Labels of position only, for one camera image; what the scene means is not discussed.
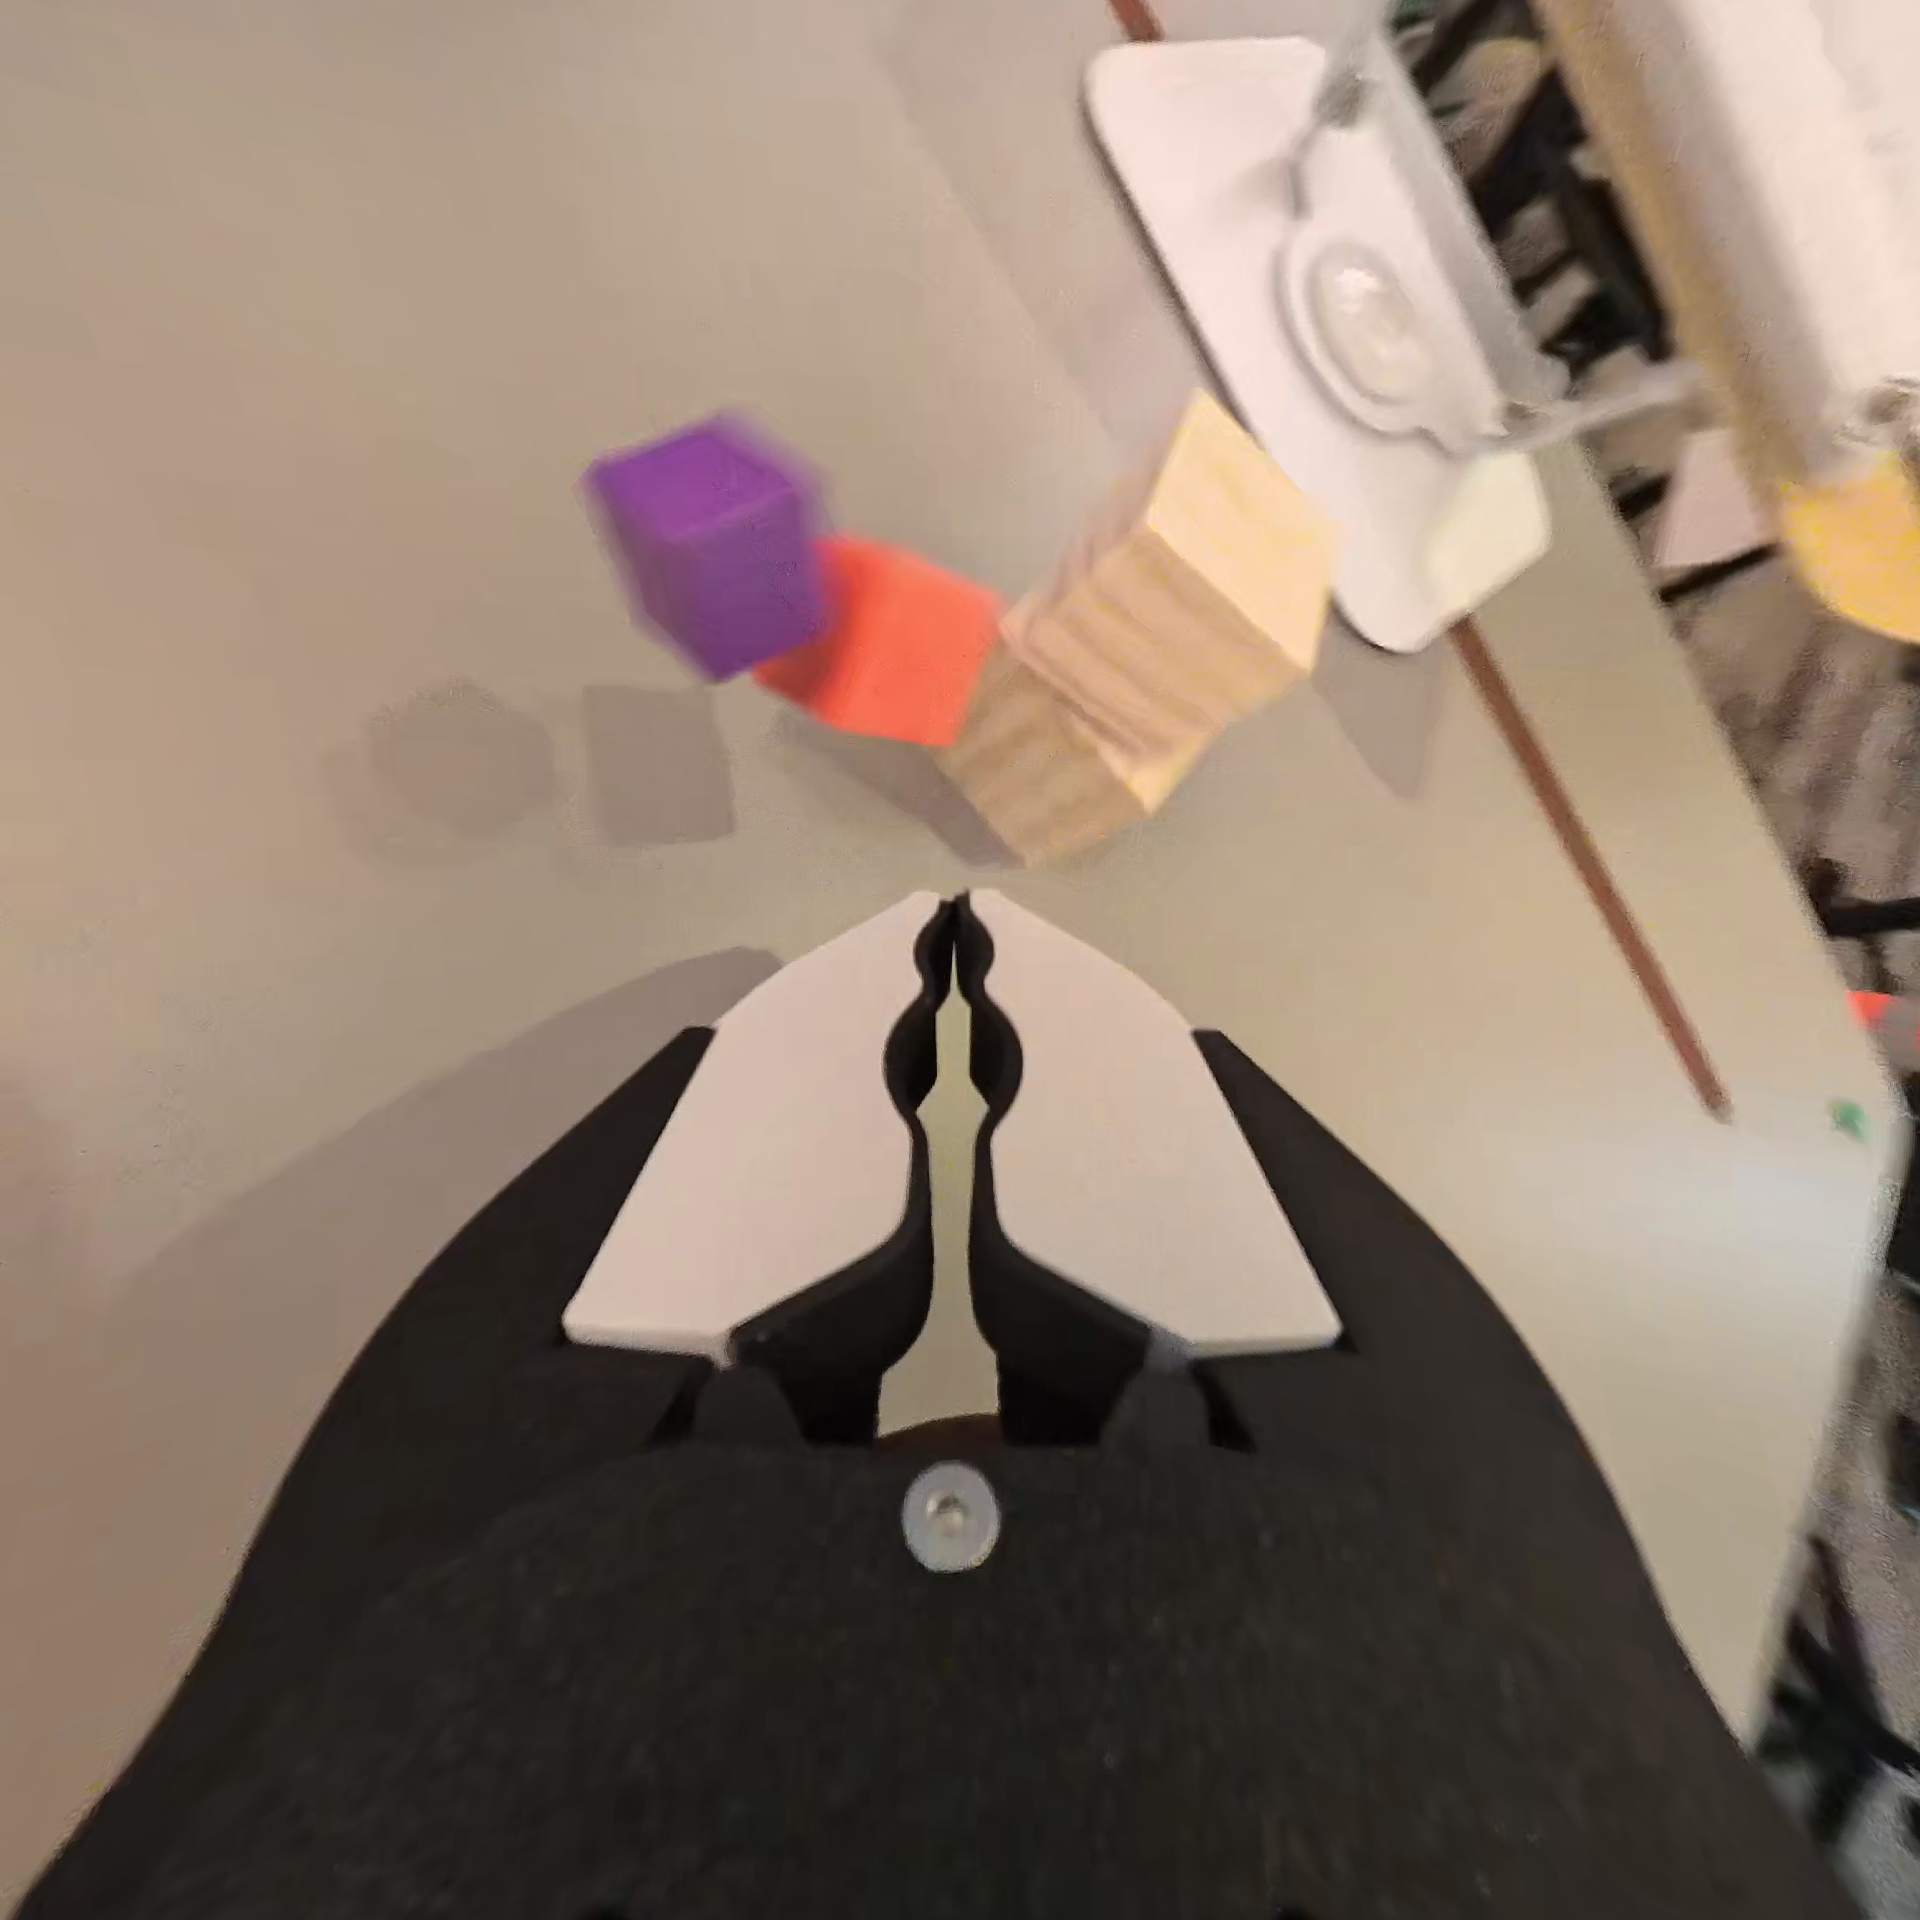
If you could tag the white folding stand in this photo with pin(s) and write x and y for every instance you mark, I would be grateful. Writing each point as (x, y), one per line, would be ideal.
(1201, 180)

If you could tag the purple wooden cube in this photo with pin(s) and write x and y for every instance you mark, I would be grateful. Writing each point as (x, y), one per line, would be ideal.
(713, 547)

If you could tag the medium wooden cube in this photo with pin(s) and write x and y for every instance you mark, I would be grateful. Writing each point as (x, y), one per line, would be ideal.
(1201, 586)

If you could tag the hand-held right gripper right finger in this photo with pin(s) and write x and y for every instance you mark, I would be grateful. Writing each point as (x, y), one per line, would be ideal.
(1187, 1201)

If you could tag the large wooden cube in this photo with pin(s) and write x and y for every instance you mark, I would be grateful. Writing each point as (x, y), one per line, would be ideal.
(1051, 786)

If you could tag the orange striped traffic cone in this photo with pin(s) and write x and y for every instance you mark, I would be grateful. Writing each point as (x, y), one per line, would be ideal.
(1876, 1012)

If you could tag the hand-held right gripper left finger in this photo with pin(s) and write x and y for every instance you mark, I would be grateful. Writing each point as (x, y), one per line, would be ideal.
(737, 1201)

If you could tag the red wooden cube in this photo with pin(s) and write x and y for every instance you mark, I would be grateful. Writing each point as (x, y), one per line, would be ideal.
(892, 646)

